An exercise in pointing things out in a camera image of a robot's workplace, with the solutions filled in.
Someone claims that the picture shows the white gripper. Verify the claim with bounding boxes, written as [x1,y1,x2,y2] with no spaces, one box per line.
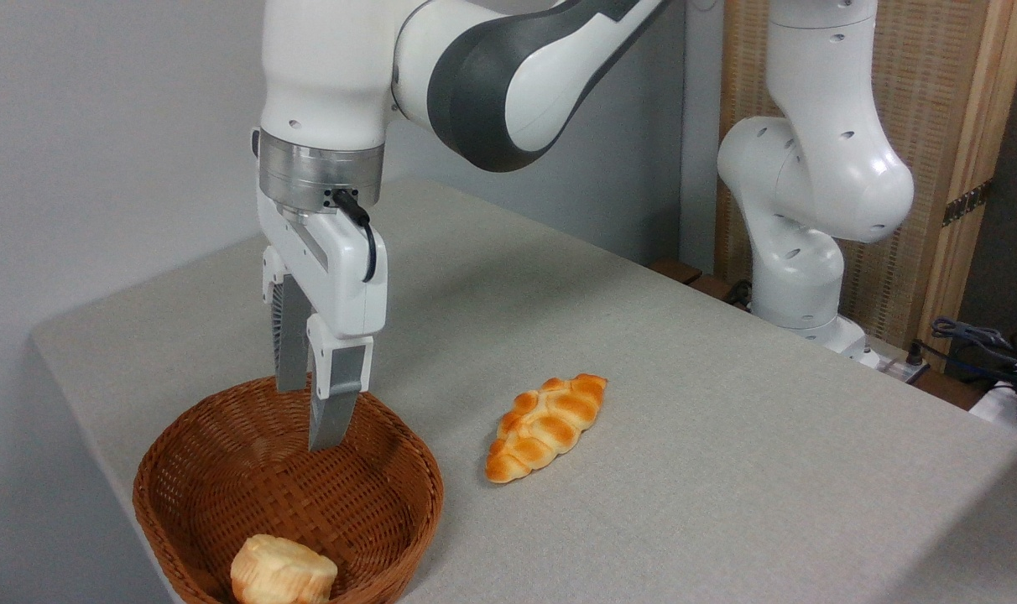
[255,186,389,452]

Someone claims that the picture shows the round orange bread bun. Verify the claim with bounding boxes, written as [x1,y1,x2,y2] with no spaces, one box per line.
[230,534,339,604]

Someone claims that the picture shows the brown wicker basket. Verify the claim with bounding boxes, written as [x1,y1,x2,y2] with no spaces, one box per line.
[133,373,444,604]

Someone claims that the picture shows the braided golden bread loaf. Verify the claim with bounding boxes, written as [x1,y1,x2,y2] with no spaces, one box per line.
[485,373,608,484]

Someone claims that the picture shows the grey tablecloth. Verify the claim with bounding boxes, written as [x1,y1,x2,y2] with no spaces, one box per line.
[32,176,1017,604]

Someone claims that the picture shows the black screen hinge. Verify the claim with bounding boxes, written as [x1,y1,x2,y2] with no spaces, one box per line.
[942,179,994,228]

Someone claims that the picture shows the wooden rattan screen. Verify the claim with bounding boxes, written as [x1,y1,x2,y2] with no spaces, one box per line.
[714,0,1017,374]

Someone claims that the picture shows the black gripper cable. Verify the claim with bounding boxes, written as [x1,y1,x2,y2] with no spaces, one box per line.
[332,190,378,284]

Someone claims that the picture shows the bundle of dark cables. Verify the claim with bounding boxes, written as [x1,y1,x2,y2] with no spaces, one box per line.
[931,317,1017,395]

